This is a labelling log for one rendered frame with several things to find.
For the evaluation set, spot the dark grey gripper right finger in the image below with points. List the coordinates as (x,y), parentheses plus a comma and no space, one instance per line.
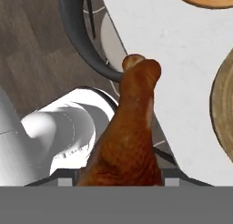
(173,174)

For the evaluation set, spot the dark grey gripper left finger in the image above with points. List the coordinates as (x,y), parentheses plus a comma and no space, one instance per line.
(65,174)

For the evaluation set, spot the brown chicken drumstick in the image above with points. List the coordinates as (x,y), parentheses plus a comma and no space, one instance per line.
(127,136)

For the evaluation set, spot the white round cylinder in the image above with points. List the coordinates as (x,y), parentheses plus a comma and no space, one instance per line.
(45,127)

